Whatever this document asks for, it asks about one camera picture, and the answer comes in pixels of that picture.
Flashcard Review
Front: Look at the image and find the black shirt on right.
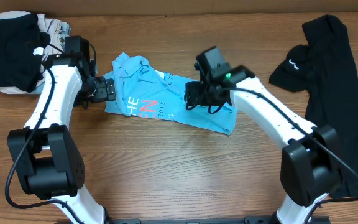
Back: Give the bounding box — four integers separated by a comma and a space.
269, 15, 358, 198

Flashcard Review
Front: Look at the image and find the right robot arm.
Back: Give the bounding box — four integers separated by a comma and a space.
185, 47, 343, 223

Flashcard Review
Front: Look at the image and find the folded black garment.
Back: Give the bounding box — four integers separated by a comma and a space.
0, 14, 50, 92

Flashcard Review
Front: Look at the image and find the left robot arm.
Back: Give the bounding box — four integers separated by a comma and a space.
4, 36, 116, 223

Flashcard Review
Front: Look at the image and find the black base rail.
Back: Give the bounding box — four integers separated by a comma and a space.
104, 215, 331, 224

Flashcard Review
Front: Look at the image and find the light blue t-shirt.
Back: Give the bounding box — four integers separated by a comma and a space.
104, 52, 238, 135

